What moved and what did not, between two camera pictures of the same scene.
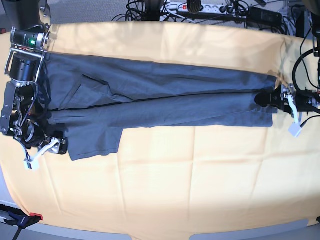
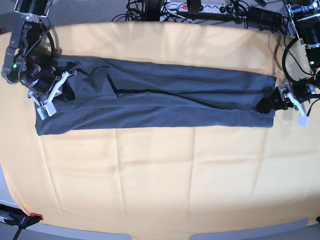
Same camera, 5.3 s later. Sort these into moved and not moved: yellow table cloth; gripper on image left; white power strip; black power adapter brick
Moved: gripper on image left
Not moved: yellow table cloth; black power adapter brick; white power strip
